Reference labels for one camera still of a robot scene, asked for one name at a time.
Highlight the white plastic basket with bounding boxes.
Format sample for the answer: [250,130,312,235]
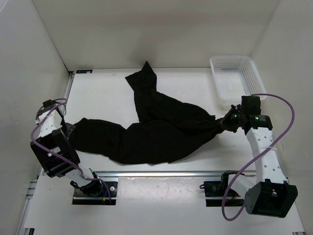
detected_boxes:
[209,55,266,106]

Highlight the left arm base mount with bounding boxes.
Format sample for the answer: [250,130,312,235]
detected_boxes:
[70,178,118,206]

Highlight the aluminium rail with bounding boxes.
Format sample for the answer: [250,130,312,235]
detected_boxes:
[96,170,225,178]

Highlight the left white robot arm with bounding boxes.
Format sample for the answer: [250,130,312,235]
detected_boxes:
[30,110,103,196]

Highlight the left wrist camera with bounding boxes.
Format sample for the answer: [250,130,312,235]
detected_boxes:
[35,98,67,125]

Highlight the black trousers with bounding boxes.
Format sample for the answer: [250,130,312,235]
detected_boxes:
[69,63,224,165]

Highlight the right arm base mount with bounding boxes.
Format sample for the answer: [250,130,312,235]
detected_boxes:
[200,171,255,207]

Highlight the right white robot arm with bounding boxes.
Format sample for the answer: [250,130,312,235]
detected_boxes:
[220,94,298,221]

